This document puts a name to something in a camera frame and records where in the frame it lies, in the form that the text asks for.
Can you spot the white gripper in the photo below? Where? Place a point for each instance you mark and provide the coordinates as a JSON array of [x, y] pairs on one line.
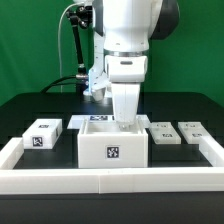
[[125, 75]]

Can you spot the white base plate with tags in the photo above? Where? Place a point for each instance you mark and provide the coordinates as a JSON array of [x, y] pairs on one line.
[[77, 120]]

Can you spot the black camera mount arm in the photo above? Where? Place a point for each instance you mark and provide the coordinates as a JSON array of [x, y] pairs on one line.
[[80, 18]]

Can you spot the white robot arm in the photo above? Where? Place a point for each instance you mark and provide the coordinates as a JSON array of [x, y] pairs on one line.
[[122, 32]]

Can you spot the white door panel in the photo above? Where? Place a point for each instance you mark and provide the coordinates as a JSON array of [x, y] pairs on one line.
[[192, 131], [164, 133]]

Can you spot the white cabinet body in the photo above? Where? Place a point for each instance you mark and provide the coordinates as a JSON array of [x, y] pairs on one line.
[[106, 145]]

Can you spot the white cabinet top block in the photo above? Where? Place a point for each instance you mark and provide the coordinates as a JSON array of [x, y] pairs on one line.
[[42, 134]]

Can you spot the white U-shaped fence frame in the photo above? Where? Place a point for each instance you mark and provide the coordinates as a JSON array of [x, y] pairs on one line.
[[103, 181]]

